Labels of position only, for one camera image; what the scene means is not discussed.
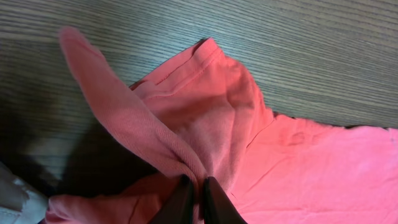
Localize beige folded trousers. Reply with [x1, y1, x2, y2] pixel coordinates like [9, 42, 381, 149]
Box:
[0, 163, 48, 224]

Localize red printed t-shirt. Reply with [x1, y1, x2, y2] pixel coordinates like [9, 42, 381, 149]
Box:
[45, 27, 397, 223]

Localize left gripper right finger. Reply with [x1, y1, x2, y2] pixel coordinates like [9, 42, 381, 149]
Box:
[203, 177, 247, 224]

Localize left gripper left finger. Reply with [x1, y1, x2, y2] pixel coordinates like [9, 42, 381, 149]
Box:
[149, 175, 194, 224]

